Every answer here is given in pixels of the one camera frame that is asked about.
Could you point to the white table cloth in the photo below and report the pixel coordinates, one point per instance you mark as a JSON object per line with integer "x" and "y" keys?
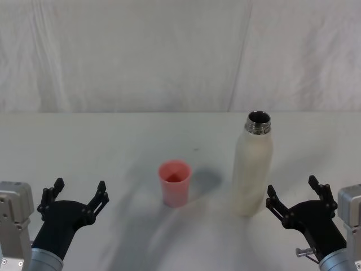
{"x": 112, "y": 146}

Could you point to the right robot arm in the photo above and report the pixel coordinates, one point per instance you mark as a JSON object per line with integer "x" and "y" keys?
{"x": 349, "y": 214}

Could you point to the white curtain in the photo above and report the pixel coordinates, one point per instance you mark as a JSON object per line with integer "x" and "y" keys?
{"x": 141, "y": 56}

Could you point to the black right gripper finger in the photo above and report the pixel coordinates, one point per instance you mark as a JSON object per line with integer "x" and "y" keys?
{"x": 324, "y": 194}
{"x": 275, "y": 204}

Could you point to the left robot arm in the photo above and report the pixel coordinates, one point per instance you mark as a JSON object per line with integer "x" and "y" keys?
{"x": 14, "y": 226}

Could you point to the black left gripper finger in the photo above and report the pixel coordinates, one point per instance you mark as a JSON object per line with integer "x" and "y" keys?
{"x": 45, "y": 197}
{"x": 97, "y": 200}

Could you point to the pink plastic cup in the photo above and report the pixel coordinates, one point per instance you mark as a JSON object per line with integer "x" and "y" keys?
{"x": 175, "y": 186}

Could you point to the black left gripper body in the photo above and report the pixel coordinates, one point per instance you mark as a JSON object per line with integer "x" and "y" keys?
{"x": 60, "y": 223}

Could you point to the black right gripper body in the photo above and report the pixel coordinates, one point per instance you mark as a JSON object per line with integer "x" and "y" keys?
{"x": 318, "y": 226}

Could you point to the cream vacuum bottle steel neck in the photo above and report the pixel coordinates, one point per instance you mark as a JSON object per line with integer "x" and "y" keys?
{"x": 252, "y": 175}

